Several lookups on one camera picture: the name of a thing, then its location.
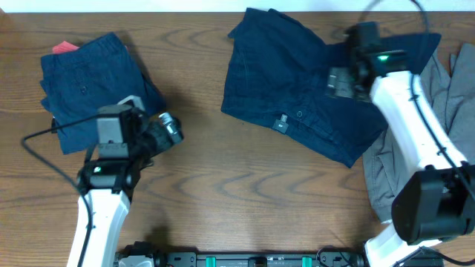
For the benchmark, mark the navy blue shorts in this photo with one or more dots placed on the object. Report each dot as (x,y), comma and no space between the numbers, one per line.
(277,78)

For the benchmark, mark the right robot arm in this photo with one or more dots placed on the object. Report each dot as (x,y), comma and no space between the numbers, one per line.
(437,202)

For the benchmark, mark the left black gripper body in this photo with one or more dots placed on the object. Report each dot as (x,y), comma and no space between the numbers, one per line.
(149,137)

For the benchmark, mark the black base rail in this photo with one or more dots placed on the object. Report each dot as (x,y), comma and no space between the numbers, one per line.
(144,254)

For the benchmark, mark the red folded garment underneath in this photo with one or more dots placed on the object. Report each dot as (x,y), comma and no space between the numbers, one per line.
(64,47)

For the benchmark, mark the folded navy shorts on left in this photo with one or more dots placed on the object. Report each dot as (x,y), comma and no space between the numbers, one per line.
(101,72)

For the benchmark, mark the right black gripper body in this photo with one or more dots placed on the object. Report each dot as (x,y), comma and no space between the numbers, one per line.
(343,78)

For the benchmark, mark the grey shorts on right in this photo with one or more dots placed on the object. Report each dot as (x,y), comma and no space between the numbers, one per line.
(451,96)

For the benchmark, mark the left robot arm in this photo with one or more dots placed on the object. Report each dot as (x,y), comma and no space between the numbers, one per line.
(106,190)

